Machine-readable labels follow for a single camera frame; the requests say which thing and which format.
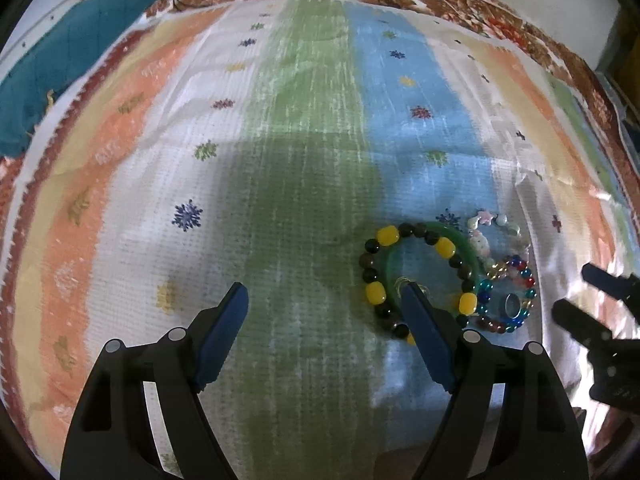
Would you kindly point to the striped woven mat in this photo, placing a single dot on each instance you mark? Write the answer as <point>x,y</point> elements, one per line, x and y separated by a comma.
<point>300,160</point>

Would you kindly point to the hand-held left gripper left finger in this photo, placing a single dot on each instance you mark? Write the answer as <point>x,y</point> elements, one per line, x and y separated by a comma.
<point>227,320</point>

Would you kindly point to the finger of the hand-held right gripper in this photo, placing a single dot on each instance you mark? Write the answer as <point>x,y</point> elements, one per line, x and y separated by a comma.
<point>617,287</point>
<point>580,322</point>

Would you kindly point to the teal cloth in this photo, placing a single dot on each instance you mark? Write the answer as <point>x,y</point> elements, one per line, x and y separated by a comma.
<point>55,70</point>

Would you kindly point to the green jade bangle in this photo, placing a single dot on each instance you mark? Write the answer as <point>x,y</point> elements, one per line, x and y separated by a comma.
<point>462,247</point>

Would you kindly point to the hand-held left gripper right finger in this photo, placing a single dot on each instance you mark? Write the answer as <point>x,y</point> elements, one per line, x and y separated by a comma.
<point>425,325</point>

